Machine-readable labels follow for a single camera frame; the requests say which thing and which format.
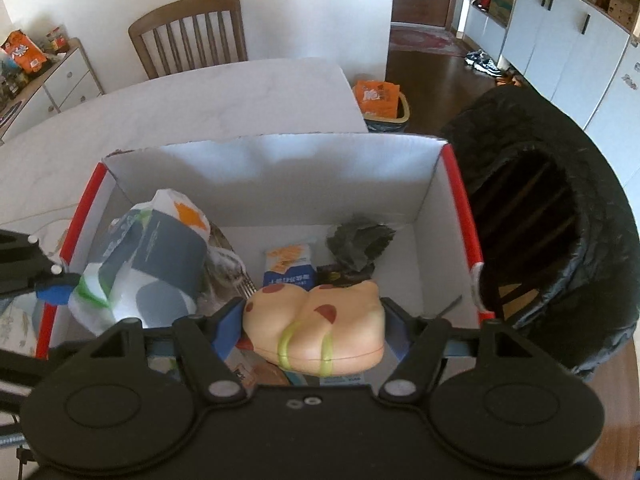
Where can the white sideboard cabinet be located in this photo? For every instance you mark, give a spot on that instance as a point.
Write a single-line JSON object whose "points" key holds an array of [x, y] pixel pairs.
{"points": [[65, 80]]}

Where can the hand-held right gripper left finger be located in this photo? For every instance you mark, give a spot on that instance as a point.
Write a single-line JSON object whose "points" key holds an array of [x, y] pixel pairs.
{"points": [[231, 321]]}

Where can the clear biscuit packet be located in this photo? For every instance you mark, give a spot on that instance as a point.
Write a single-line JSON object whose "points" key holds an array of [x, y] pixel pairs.
{"points": [[230, 265]]}

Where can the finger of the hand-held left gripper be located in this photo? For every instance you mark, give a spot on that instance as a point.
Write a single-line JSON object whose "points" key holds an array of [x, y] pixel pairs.
{"points": [[30, 265]]}

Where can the red cardboard box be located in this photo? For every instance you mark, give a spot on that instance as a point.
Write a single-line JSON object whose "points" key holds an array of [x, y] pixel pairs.
{"points": [[300, 185]]}

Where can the red lidded jars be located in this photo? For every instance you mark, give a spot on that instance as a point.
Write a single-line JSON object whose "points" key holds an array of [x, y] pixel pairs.
{"points": [[59, 40]]}

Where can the brown wooden chair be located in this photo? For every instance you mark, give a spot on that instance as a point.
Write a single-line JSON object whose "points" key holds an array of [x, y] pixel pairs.
{"points": [[187, 15]]}

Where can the group of glass bottles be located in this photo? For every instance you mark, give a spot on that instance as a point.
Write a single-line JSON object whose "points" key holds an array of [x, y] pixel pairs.
{"points": [[10, 77]]}

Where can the red patterned rug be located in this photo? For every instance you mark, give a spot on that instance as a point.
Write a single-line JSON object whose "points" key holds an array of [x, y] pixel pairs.
{"points": [[425, 40]]}

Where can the crinkled black packet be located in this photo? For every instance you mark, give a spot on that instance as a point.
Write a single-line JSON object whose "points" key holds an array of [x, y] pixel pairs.
{"points": [[362, 242]]}

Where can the small black sachet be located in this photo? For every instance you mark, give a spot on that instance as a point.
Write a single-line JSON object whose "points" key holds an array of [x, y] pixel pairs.
{"points": [[342, 276]]}

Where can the orange snack bag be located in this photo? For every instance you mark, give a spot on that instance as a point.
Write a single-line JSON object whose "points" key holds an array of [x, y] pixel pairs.
{"points": [[25, 52]]}

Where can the white and grey bag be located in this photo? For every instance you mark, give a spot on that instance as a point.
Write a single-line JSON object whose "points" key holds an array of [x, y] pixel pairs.
{"points": [[150, 260]]}

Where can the pair of sneakers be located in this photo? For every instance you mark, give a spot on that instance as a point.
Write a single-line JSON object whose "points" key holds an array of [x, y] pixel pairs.
{"points": [[484, 62]]}

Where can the white wall cabinet unit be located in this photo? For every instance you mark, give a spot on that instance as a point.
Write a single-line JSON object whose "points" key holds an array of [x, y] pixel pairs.
{"points": [[565, 40]]}

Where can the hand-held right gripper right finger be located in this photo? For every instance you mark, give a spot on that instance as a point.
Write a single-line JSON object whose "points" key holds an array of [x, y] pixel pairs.
{"points": [[392, 326]]}

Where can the orange plastic bag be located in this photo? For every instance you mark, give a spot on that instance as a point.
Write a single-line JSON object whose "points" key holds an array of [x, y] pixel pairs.
{"points": [[377, 96]]}

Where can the blue and white cracker packet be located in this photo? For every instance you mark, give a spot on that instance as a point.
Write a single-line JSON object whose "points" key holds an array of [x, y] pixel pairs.
{"points": [[290, 262]]}

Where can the yellow squishy animal toy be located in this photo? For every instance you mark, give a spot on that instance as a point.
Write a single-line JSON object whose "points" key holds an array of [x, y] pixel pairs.
{"points": [[320, 325]]}

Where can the woven floor basket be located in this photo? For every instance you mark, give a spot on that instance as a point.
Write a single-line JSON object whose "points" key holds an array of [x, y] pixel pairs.
{"points": [[395, 122]]}

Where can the white marble desktop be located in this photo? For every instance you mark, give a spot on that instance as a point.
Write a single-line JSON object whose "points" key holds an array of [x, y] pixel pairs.
{"points": [[200, 105]]}

